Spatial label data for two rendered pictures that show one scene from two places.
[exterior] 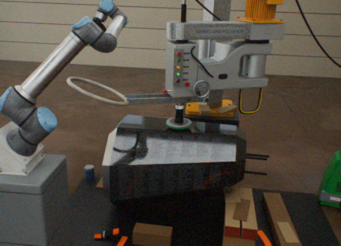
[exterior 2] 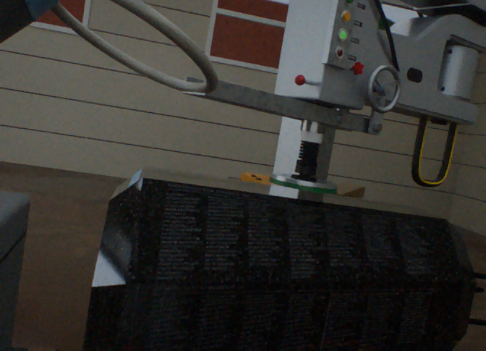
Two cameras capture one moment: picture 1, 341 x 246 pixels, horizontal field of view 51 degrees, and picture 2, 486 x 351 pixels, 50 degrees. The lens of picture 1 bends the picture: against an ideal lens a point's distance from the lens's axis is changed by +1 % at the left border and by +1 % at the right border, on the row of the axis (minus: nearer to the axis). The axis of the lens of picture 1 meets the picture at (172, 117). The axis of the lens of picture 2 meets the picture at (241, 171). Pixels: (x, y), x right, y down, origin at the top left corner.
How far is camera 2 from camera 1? 1.66 m
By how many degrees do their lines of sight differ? 23
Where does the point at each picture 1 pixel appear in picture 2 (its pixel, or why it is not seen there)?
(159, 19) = (105, 89)
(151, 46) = (84, 132)
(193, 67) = (370, 32)
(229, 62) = (429, 43)
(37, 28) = not seen: outside the picture
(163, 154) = (285, 257)
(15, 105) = not seen: outside the picture
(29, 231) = not seen: outside the picture
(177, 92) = (330, 86)
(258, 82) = (466, 109)
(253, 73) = (458, 87)
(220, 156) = (428, 267)
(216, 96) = (320, 163)
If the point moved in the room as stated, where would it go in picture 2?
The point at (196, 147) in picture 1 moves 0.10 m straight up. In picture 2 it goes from (364, 242) to (369, 209)
